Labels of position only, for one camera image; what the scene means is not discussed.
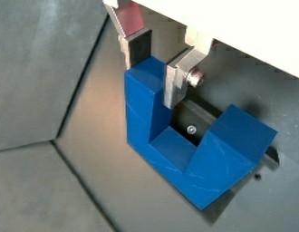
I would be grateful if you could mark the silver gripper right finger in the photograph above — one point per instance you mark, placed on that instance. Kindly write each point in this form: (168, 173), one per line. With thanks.
(181, 71)

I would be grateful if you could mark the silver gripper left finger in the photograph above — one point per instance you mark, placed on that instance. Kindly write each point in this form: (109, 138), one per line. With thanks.
(134, 36)

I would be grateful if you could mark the blue U-shaped block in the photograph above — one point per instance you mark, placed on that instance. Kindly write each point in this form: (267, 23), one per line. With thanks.
(203, 176)

